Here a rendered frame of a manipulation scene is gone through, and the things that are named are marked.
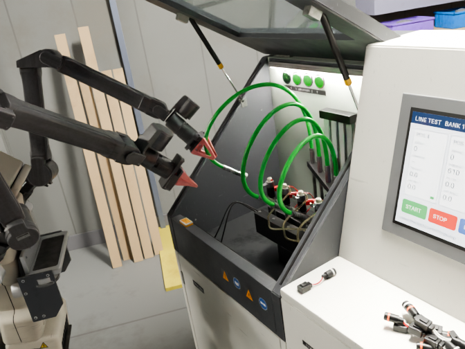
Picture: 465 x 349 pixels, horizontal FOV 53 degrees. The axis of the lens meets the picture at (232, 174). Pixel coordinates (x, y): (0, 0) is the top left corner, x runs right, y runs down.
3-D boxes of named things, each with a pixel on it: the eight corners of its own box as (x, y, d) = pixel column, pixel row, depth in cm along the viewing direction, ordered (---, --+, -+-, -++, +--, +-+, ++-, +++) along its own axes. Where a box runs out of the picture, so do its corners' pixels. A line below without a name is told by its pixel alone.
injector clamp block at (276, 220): (258, 248, 171) (253, 212, 165) (279, 237, 176) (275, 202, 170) (323, 289, 144) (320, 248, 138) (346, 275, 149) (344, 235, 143)
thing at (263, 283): (178, 253, 184) (171, 217, 177) (187, 248, 186) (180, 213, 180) (276, 336, 134) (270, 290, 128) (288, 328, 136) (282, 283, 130)
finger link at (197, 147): (223, 149, 162) (203, 131, 162) (219, 152, 155) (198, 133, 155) (211, 163, 163) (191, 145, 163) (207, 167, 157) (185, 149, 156)
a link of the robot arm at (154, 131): (110, 142, 127) (123, 161, 122) (133, 109, 124) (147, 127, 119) (142, 154, 136) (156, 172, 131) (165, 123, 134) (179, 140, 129)
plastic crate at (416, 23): (416, 30, 343) (416, 15, 339) (435, 32, 323) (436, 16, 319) (375, 37, 338) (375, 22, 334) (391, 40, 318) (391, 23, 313)
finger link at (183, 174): (204, 183, 136) (178, 167, 132) (190, 203, 136) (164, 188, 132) (198, 176, 142) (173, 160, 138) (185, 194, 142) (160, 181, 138)
